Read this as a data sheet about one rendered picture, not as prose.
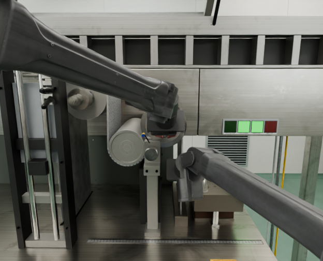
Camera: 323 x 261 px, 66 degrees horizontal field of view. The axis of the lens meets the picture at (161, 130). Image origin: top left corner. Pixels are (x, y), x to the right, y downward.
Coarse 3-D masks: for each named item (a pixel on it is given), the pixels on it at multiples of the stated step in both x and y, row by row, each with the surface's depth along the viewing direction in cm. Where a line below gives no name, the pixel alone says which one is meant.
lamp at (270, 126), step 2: (266, 122) 111; (268, 122) 111; (270, 122) 111; (272, 122) 111; (274, 122) 111; (276, 122) 111; (266, 124) 111; (268, 124) 111; (270, 124) 111; (272, 124) 111; (274, 124) 111; (266, 126) 111; (268, 126) 111; (270, 126) 111; (272, 126) 111; (274, 126) 111; (266, 128) 111; (268, 128) 111; (270, 128) 111; (272, 128) 111; (274, 128) 111; (266, 130) 111; (268, 130) 111; (270, 130) 111; (272, 130) 111; (274, 130) 111
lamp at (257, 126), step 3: (252, 123) 111; (255, 123) 111; (258, 123) 111; (261, 123) 111; (252, 126) 111; (255, 126) 111; (258, 126) 111; (261, 126) 111; (252, 129) 111; (255, 129) 111; (258, 129) 111; (261, 129) 111
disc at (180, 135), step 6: (144, 114) 78; (144, 120) 79; (144, 126) 79; (186, 126) 79; (144, 132) 79; (180, 132) 79; (150, 138) 80; (180, 138) 80; (162, 144) 80; (168, 144) 80
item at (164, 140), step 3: (147, 132) 79; (150, 132) 79; (177, 132) 79; (150, 135) 79; (177, 135) 79; (153, 138) 79; (156, 138) 79; (159, 138) 79; (165, 138) 79; (168, 138) 79; (171, 138) 79; (174, 138) 79; (162, 141) 79; (165, 141) 79; (168, 141) 79
